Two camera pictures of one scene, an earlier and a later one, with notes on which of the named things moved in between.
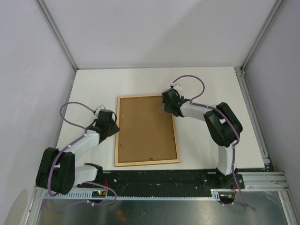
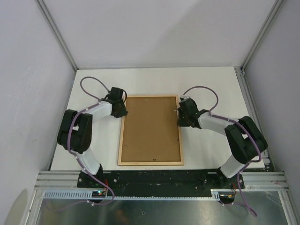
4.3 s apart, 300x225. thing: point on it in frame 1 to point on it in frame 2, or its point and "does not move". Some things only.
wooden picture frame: [146, 135] does not move
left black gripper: [115, 129] to [123, 112]
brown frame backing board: [146, 133] does not move
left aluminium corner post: [47, 14] does not move
